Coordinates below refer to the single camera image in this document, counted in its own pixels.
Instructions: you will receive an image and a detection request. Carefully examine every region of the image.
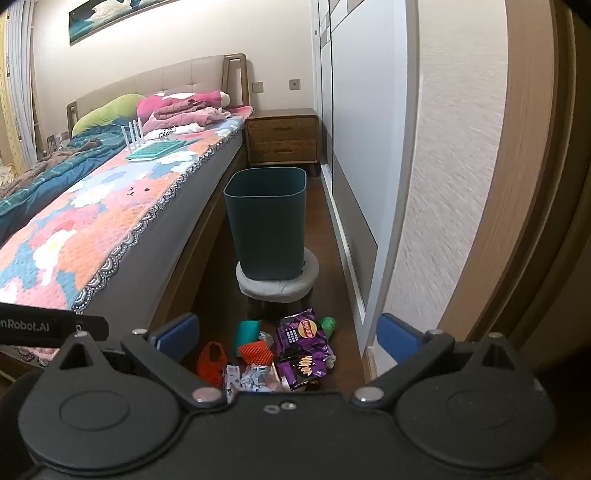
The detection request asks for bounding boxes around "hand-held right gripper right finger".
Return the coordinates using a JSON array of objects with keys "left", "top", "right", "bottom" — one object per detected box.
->
[{"left": 350, "top": 313, "right": 534, "bottom": 411}]

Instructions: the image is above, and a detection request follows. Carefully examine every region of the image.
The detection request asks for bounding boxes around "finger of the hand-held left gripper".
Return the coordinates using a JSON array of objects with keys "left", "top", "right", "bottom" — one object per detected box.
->
[{"left": 74, "top": 315, "right": 110, "bottom": 341}]

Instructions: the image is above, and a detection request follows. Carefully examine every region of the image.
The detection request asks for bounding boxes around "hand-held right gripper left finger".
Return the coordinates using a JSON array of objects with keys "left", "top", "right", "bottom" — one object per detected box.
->
[{"left": 46, "top": 313, "right": 229, "bottom": 411}]

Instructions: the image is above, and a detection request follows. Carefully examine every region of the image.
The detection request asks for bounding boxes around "purple snack bag yellow lettering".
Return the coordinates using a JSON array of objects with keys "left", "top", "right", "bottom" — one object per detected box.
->
[{"left": 276, "top": 345, "right": 337, "bottom": 392}]

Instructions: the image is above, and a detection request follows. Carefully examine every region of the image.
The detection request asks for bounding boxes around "dark teal trash bin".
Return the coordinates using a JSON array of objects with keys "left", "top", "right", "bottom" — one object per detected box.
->
[{"left": 223, "top": 167, "right": 308, "bottom": 281}]

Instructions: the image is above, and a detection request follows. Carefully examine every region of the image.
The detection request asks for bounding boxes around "red mesh bag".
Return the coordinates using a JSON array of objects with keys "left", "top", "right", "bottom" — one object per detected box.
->
[{"left": 197, "top": 342, "right": 229, "bottom": 387}]

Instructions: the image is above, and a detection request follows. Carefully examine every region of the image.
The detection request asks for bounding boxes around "teal plastic wrapper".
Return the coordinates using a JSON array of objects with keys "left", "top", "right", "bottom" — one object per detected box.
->
[{"left": 234, "top": 318, "right": 262, "bottom": 357}]

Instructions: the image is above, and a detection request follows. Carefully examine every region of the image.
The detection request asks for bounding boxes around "white patterned wrapper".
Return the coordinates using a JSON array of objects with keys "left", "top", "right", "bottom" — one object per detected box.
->
[{"left": 223, "top": 364, "right": 242, "bottom": 395}]

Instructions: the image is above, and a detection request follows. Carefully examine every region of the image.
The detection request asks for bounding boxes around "wooden bed beige headboard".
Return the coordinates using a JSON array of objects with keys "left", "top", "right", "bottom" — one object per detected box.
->
[{"left": 0, "top": 53, "right": 254, "bottom": 384}]

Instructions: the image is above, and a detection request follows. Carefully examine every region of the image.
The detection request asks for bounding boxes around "orange foam fruit net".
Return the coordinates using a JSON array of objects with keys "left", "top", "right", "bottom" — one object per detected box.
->
[{"left": 239, "top": 340, "right": 276, "bottom": 366}]

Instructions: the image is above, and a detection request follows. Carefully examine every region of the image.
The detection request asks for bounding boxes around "crumpled bluish white paper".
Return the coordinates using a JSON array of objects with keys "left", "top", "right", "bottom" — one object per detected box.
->
[{"left": 239, "top": 364, "right": 278, "bottom": 394}]

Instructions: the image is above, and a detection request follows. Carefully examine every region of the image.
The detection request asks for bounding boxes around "purple chip bag round logo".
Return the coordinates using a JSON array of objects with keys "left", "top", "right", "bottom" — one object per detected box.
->
[{"left": 276, "top": 308, "right": 331, "bottom": 357}]

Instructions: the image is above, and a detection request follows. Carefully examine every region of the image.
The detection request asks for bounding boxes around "colourful crochet flower blanket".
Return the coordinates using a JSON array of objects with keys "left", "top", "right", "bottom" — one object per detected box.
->
[{"left": 0, "top": 105, "right": 254, "bottom": 361}]

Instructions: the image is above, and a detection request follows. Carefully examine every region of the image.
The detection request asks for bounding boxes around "round grey cushioned stool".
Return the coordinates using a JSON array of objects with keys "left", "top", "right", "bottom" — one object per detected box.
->
[{"left": 235, "top": 247, "right": 320, "bottom": 319}]

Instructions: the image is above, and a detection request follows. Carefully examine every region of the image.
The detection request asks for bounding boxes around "brown blanket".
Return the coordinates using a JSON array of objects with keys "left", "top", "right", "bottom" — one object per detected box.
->
[{"left": 0, "top": 150, "right": 70, "bottom": 199}]

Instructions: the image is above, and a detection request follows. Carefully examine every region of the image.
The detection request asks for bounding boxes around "teal plaid quilt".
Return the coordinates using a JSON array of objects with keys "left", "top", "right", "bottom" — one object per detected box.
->
[{"left": 0, "top": 124, "right": 134, "bottom": 245}]

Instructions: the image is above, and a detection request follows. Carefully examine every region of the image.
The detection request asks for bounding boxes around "teal rack with white pegs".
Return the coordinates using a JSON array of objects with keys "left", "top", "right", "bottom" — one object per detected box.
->
[{"left": 121, "top": 119, "right": 185, "bottom": 162}]

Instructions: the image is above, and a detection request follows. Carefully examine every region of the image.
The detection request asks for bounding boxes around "folded white garment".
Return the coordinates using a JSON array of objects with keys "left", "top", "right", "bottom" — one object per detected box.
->
[{"left": 145, "top": 122, "right": 204, "bottom": 140}]

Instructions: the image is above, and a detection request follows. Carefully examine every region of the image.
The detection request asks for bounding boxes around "green pillow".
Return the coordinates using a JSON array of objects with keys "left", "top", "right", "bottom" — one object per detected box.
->
[{"left": 71, "top": 93, "right": 146, "bottom": 137}]

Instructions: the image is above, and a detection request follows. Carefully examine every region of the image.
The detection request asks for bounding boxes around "wooden nightstand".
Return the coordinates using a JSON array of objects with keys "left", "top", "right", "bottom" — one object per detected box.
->
[{"left": 244, "top": 108, "right": 320, "bottom": 178}]

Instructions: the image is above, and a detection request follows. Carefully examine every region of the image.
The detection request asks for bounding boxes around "white grey sliding wardrobe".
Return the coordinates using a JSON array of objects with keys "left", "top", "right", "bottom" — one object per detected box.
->
[{"left": 311, "top": 0, "right": 421, "bottom": 365}]

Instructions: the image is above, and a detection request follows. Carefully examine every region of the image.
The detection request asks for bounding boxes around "pile of pink clothes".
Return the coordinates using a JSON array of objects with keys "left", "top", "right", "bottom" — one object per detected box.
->
[{"left": 136, "top": 90, "right": 232, "bottom": 121}]

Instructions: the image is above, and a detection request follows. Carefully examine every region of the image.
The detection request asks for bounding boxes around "striped curtain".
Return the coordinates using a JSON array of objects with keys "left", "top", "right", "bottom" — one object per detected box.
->
[{"left": 0, "top": 0, "right": 38, "bottom": 162}]

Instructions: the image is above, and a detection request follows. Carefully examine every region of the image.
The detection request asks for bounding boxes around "wooden door frame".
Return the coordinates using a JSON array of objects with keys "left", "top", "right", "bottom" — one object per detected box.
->
[{"left": 436, "top": 0, "right": 591, "bottom": 370}]

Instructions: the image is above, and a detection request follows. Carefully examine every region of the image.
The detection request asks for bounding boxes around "framed swan wall painting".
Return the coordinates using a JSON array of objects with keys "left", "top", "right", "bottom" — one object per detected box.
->
[{"left": 68, "top": 0, "right": 183, "bottom": 46}]

